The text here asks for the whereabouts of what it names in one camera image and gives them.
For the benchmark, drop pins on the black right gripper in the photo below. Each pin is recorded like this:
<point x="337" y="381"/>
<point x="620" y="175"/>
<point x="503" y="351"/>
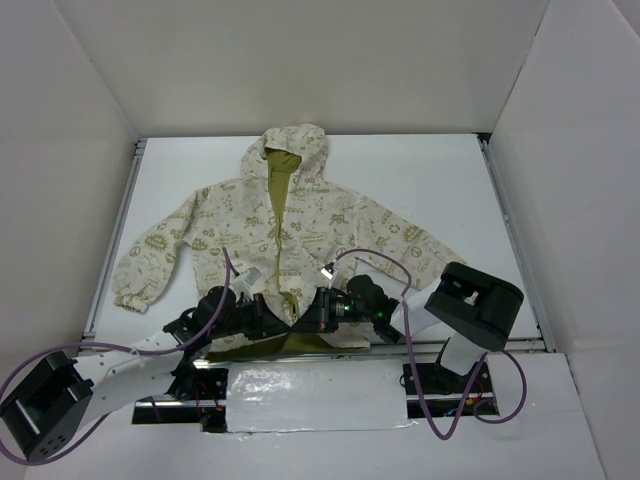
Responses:
<point x="322" y="310"/>

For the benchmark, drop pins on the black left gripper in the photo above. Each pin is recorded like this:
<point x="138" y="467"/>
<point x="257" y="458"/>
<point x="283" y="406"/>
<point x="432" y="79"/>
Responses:
<point x="258" y="314"/>

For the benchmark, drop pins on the cream printed hooded jacket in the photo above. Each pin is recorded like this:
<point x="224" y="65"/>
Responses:
<point x="382" y="239"/>

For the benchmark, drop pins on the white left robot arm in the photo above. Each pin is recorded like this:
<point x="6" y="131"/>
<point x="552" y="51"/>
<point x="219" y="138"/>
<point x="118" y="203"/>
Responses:
<point x="61" y="395"/>

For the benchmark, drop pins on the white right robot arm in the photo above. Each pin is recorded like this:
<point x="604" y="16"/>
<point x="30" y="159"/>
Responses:
<point x="481" y="310"/>

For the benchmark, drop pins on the olive green Snoopy t-shirt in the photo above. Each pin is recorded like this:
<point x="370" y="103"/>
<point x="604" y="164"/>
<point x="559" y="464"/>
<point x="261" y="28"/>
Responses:
<point x="290" y="219"/>

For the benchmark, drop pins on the white foil-edged panel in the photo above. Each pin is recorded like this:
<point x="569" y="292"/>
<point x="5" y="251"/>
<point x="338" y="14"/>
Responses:
<point x="337" y="395"/>

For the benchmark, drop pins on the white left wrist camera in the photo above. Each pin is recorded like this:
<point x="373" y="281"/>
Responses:
<point x="245" y="282"/>

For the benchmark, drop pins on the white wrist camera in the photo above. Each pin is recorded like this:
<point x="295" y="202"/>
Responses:
<point x="333" y="275"/>
<point x="245" y="282"/>

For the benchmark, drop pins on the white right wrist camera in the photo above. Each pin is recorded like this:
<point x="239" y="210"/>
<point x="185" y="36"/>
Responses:
<point x="333" y="275"/>

